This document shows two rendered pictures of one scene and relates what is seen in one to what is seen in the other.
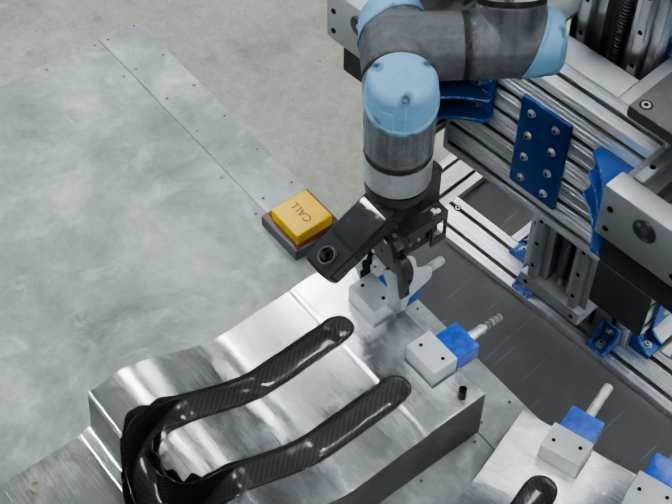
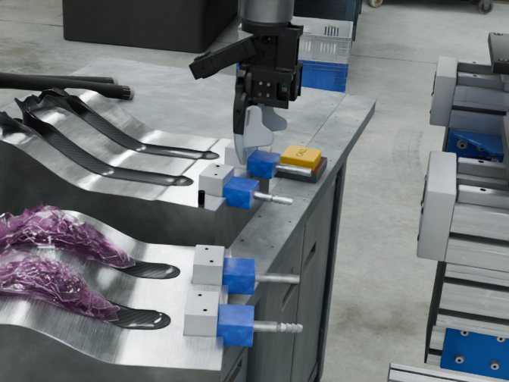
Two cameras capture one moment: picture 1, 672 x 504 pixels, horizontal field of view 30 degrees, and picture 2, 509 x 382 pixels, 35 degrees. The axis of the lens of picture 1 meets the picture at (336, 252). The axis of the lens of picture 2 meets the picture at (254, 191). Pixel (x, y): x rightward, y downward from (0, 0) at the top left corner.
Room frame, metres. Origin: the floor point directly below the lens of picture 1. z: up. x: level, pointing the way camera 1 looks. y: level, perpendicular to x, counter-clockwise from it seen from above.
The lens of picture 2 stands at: (0.23, -1.01, 1.37)
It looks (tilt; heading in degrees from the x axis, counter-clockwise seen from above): 25 degrees down; 55
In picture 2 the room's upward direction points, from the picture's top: 4 degrees clockwise
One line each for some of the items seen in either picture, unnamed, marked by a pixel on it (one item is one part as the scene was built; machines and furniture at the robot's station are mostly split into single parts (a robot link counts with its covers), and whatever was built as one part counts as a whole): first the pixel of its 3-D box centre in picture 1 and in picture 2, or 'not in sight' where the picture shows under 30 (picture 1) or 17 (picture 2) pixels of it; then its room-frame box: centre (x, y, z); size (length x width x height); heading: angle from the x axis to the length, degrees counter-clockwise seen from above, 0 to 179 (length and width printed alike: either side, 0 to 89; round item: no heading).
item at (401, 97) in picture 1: (400, 111); not in sight; (0.90, -0.07, 1.21); 0.09 x 0.08 x 0.11; 3
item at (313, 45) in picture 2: not in sight; (296, 38); (2.94, 2.51, 0.28); 0.61 x 0.41 x 0.15; 137
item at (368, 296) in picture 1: (402, 285); (270, 165); (0.91, -0.08, 0.89); 0.13 x 0.05 x 0.05; 128
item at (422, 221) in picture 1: (399, 208); (268, 63); (0.91, -0.07, 1.05); 0.09 x 0.08 x 0.12; 128
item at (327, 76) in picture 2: not in sight; (293, 68); (2.94, 2.51, 0.11); 0.61 x 0.41 x 0.22; 137
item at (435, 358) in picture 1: (460, 343); (248, 193); (0.83, -0.15, 0.89); 0.13 x 0.05 x 0.05; 128
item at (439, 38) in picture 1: (409, 46); not in sight; (1.00, -0.08, 1.21); 0.11 x 0.11 x 0.08; 3
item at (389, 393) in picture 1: (261, 418); (100, 135); (0.71, 0.08, 0.92); 0.35 x 0.16 x 0.09; 128
